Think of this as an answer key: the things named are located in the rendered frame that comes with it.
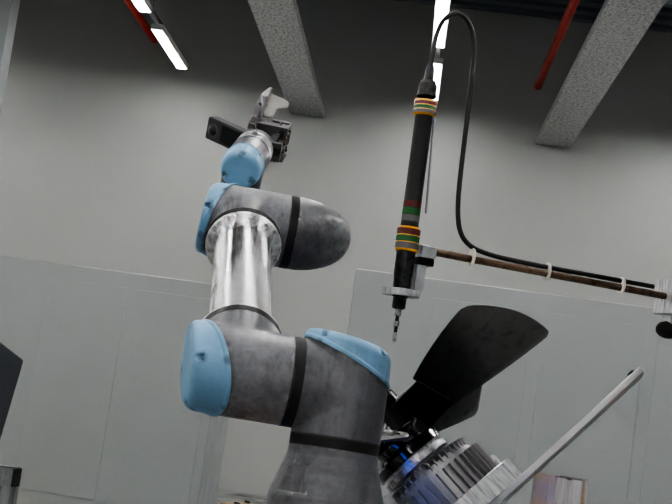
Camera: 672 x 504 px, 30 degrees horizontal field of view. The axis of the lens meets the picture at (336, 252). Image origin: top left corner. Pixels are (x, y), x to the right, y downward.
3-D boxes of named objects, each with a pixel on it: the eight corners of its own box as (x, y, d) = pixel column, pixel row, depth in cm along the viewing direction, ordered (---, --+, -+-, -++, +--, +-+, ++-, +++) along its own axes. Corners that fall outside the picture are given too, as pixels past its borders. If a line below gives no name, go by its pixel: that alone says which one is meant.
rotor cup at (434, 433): (388, 483, 241) (344, 432, 244) (444, 432, 240) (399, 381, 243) (374, 485, 227) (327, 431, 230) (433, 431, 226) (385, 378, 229)
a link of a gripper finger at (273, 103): (293, 93, 258) (283, 127, 253) (265, 87, 258) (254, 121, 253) (294, 83, 255) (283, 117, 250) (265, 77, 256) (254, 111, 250)
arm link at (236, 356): (308, 369, 153) (299, 183, 201) (186, 349, 151) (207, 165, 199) (287, 447, 158) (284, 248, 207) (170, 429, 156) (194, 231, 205)
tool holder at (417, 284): (418, 301, 234) (425, 249, 235) (435, 300, 227) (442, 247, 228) (374, 293, 231) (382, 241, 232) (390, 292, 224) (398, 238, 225)
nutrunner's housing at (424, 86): (403, 311, 231) (435, 70, 236) (412, 310, 227) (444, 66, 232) (384, 307, 229) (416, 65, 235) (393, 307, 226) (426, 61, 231)
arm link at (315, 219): (372, 211, 194) (332, 198, 243) (303, 198, 193) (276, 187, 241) (358, 284, 195) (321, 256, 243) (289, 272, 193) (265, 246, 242)
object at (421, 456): (397, 491, 240) (390, 483, 241) (451, 442, 239) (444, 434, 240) (384, 494, 227) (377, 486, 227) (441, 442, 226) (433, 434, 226)
